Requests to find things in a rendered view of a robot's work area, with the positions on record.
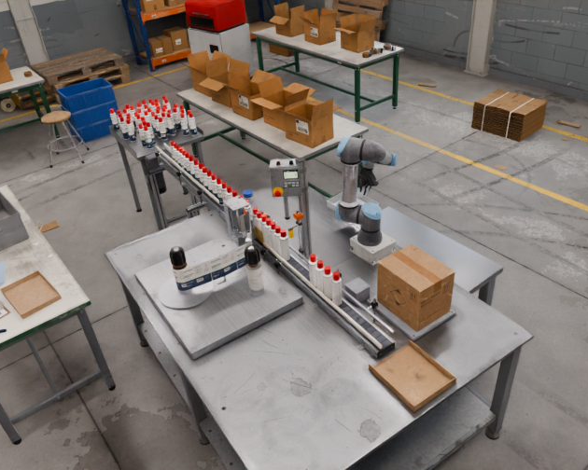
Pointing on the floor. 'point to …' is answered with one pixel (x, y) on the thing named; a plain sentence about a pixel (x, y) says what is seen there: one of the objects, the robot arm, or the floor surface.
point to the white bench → (20, 256)
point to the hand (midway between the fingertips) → (363, 197)
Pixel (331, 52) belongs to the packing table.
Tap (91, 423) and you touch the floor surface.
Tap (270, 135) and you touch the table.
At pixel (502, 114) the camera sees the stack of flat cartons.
